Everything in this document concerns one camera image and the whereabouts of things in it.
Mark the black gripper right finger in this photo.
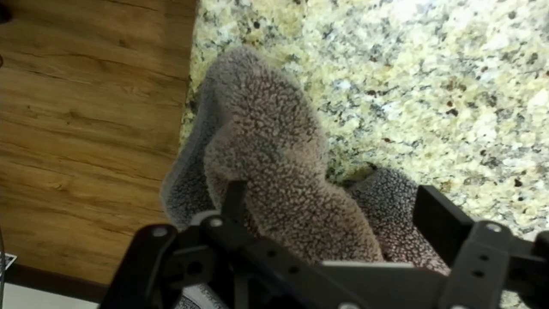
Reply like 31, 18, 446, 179
410, 184, 549, 309

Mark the brown grey towel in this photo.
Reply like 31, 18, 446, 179
160, 45, 453, 309

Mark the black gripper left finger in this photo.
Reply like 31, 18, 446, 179
100, 179, 259, 309

